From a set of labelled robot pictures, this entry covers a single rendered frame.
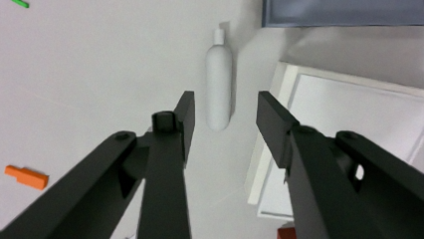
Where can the grey gas cylinder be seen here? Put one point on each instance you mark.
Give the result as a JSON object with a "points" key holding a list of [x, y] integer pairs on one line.
{"points": [[218, 67]]}

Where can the red open box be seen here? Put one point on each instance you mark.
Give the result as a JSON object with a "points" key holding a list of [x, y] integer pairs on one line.
{"points": [[287, 233]]}

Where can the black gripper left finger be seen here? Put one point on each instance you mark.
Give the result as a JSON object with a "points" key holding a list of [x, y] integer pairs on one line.
{"points": [[87, 202]]}

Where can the white digital scale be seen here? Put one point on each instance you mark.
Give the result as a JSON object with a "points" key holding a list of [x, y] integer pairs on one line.
{"points": [[389, 114]]}

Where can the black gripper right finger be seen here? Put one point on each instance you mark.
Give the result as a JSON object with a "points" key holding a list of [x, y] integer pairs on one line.
{"points": [[324, 203]]}

